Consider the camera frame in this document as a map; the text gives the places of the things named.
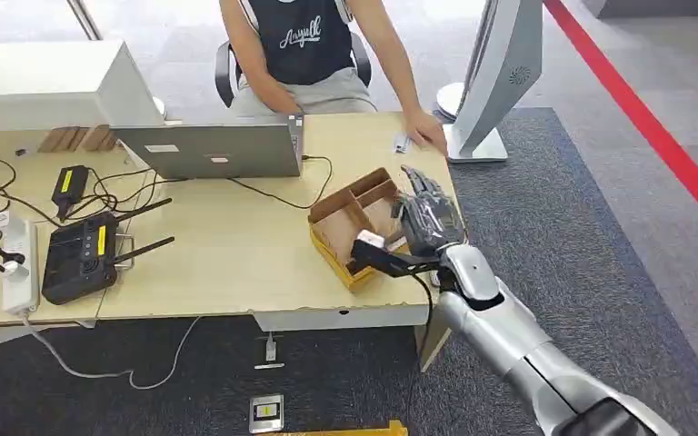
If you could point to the white power strip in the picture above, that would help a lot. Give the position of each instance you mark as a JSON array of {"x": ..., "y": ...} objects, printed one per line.
[{"x": 19, "y": 286}]

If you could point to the red floor tape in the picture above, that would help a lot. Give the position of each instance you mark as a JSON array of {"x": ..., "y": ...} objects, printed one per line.
[{"x": 644, "y": 120}]

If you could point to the steel floor socket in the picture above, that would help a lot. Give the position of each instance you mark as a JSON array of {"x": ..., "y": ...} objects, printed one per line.
[{"x": 266, "y": 413}]

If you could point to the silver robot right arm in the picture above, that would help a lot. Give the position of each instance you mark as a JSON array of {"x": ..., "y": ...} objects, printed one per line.
[{"x": 505, "y": 331}]

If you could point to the small black knob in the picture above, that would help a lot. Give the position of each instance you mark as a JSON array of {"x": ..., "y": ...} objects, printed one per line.
[{"x": 21, "y": 152}]

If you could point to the black office chair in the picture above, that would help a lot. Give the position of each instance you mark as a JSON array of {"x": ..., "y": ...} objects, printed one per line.
[{"x": 224, "y": 72}]

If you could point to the yellow bar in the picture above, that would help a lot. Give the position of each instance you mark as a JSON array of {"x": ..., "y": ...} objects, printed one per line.
[{"x": 355, "y": 433}]

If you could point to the hanging drawer key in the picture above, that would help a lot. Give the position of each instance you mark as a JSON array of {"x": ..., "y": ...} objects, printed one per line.
[{"x": 271, "y": 350}]

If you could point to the wooden block stack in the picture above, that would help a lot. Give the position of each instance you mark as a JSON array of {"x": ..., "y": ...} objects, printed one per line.
[
  {"x": 63, "y": 139},
  {"x": 101, "y": 139}
]

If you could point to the grey laptop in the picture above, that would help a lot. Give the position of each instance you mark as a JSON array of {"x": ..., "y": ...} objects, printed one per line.
[{"x": 204, "y": 150}]

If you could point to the silver kiosk stand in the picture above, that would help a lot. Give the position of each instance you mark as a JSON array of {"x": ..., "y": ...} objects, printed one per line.
[{"x": 499, "y": 72}]

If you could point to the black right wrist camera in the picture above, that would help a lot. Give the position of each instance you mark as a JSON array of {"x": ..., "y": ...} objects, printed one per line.
[{"x": 385, "y": 259}]

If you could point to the person's left hand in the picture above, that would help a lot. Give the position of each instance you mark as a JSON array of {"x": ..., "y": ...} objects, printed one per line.
[{"x": 426, "y": 129}]

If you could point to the person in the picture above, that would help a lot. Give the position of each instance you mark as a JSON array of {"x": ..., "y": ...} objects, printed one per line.
[{"x": 304, "y": 48}]

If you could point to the white desk drawer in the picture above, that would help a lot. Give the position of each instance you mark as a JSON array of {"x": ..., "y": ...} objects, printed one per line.
[{"x": 337, "y": 317}]

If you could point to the black remote controller with antennas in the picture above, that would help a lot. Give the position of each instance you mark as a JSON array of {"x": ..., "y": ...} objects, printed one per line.
[{"x": 78, "y": 262}]

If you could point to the white cabinet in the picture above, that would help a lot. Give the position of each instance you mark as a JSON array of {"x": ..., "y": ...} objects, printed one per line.
[{"x": 36, "y": 81}]

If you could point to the wooden card box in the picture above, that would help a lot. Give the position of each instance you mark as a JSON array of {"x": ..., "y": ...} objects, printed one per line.
[{"x": 340, "y": 228}]

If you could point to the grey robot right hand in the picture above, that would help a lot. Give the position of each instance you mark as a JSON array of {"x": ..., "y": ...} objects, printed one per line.
[{"x": 430, "y": 219}]

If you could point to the black plug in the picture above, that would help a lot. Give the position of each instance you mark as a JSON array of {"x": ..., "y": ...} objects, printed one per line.
[{"x": 9, "y": 257}]

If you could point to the black power adapter yellow label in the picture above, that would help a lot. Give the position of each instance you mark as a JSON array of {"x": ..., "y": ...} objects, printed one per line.
[{"x": 70, "y": 185}]

